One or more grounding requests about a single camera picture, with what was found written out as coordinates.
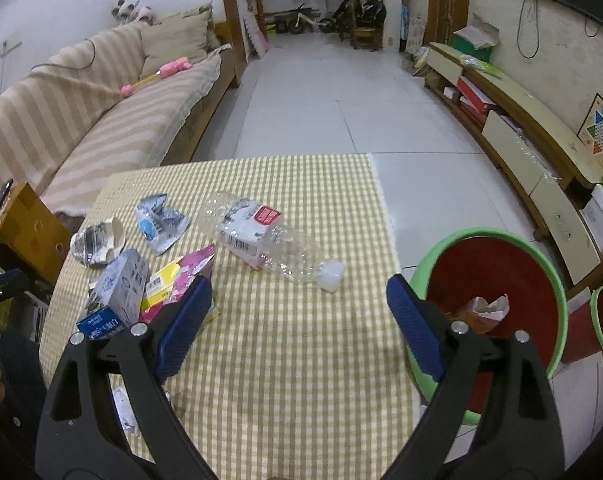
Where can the green box with papers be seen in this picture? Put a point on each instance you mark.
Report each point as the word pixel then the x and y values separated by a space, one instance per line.
pixel 471 45

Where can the small wooden chair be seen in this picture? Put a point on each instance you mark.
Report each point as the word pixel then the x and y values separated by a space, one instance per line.
pixel 366 37

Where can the beige cushion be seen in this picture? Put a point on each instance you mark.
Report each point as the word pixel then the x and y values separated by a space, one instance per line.
pixel 206 17
pixel 174 40

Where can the blue grey wrapper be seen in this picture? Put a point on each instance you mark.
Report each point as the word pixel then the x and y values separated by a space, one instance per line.
pixel 159 222

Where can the clear plastic bottle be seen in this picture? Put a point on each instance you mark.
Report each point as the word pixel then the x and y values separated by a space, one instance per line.
pixel 266 240

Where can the flat green packet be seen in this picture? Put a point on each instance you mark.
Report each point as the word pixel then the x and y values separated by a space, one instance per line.
pixel 481 66

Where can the white wall socket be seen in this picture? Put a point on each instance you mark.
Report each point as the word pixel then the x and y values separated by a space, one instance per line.
pixel 8 47

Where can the pink yellow snack wrapper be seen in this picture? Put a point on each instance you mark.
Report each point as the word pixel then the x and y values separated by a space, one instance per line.
pixel 159 285

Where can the pink plastic bag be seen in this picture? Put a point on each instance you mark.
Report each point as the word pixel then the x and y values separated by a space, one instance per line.
pixel 199 265

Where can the white plush toy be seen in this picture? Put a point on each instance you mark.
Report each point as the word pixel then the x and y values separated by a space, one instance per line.
pixel 142 15

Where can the checked yellow tablecloth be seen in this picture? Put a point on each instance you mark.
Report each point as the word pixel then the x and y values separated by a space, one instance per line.
pixel 291 350

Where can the pink foam mats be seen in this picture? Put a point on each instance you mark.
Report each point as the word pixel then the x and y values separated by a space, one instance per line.
pixel 255 35

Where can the red flat box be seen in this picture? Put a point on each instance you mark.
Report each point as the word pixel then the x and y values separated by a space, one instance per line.
pixel 474 95

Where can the small red bin green rim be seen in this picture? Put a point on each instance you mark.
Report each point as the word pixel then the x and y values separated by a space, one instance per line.
pixel 599 320

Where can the crumpled white foil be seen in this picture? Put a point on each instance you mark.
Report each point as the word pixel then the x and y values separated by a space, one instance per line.
pixel 126 410

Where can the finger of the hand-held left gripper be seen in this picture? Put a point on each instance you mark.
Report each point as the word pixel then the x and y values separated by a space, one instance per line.
pixel 3 282

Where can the wooden side table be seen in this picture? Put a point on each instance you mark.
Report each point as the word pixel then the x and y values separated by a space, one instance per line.
pixel 26 230

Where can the panda plush toy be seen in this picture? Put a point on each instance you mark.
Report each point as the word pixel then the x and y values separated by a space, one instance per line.
pixel 122 11

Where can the pink toy hammer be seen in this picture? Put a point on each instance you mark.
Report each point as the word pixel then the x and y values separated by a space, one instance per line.
pixel 169 70

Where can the large red bin green rim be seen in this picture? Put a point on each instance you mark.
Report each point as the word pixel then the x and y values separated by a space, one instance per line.
pixel 506 270

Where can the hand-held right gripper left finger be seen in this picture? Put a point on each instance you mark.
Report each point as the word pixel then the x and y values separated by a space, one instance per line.
pixel 184 330

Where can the wooden television cabinet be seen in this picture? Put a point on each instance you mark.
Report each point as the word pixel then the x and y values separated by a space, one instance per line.
pixel 531 160

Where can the white balance bike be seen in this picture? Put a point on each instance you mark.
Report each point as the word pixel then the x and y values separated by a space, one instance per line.
pixel 304 22

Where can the blue white carton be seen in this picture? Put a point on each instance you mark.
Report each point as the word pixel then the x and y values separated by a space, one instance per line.
pixel 118 290

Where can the star checkers board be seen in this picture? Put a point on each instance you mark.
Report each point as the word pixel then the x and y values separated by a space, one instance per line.
pixel 601 132

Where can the sofa with striped beige cover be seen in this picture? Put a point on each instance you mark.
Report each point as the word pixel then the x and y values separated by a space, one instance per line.
pixel 106 120

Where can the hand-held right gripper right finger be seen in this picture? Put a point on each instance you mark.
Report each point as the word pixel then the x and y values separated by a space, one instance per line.
pixel 414 330

